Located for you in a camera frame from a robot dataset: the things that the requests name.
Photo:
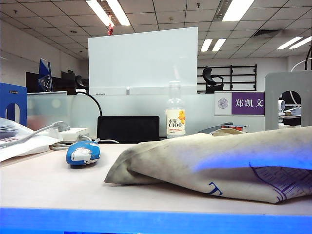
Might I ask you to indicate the cream canvas tote bag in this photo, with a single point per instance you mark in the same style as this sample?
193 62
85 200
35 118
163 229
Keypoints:
219 165

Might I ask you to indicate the clear drink bottle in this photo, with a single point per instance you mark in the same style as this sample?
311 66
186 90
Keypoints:
175 122

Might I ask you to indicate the frosted glass partition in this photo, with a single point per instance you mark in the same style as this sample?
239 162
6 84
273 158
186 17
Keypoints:
136 104

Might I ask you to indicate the black desk socket box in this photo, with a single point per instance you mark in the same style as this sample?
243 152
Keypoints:
128 129

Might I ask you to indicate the grey stapler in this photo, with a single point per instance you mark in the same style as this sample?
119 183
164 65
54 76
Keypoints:
214 128

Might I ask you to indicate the black office chair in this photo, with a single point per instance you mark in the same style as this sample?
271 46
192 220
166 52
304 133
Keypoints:
212 84

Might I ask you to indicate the Rubik's cube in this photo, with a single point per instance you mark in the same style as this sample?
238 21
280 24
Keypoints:
234 126

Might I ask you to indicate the white power strip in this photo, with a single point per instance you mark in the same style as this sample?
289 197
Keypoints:
75 132

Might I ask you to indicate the ceiling light panel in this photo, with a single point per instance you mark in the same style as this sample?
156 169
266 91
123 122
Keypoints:
301 42
206 45
290 42
237 11
98 12
119 12
219 44

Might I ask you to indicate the purple name plate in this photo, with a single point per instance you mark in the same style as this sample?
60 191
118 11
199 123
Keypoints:
247 103

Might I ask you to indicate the grey power plug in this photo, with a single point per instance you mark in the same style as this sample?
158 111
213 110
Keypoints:
63 126

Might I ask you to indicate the red hanging ornament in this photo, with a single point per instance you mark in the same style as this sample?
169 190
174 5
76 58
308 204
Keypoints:
111 29

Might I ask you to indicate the blue foreground bar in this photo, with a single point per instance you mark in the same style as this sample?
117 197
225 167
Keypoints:
156 221

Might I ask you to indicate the small white round gadget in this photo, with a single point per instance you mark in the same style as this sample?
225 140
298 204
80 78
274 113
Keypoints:
282 105

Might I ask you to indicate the grey metal bookend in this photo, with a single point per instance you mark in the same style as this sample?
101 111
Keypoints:
287 83

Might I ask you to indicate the ceiling air vent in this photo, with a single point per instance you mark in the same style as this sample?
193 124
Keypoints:
267 33

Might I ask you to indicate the blue metal bookend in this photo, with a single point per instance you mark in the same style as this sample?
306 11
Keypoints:
12 97

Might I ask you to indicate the stack of white papers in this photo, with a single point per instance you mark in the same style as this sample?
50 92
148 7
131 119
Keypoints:
7 128

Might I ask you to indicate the black wall rack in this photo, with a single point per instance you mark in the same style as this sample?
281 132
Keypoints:
241 78

